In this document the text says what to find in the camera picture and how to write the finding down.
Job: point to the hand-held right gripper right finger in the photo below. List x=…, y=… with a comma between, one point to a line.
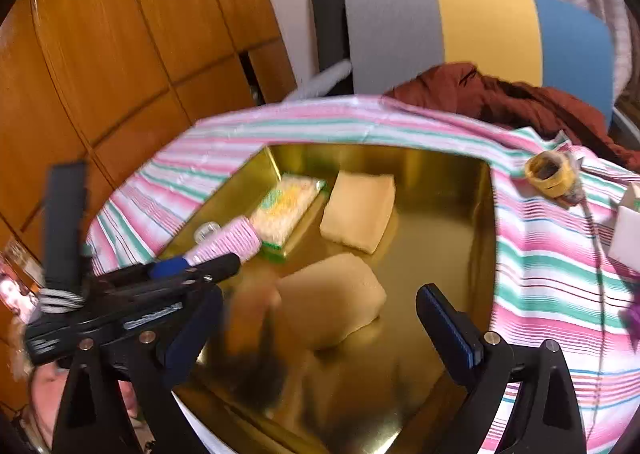
x=450, y=329

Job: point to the brown red garment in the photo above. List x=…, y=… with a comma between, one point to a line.
x=530, y=98

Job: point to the small clear plastic cap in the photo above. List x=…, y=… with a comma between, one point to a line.
x=207, y=231

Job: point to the yellow tape roll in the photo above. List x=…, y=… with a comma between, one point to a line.
x=550, y=173

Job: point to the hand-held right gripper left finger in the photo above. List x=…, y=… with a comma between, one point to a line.
x=192, y=336

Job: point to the pink green striped tablecloth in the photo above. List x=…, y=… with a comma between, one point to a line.
x=545, y=274

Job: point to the green yellow flat packet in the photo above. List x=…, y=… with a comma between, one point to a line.
x=285, y=209

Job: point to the wooden wardrobe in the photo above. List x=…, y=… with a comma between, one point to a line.
x=125, y=43

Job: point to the grey yellow blue cushion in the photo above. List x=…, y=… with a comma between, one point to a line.
x=480, y=28

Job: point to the beige square sponge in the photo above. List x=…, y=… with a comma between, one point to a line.
x=357, y=211
x=330, y=299

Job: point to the white cardboard box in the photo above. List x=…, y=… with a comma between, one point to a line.
x=627, y=229

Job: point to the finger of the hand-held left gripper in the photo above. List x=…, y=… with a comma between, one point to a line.
x=170, y=267
x=215, y=267

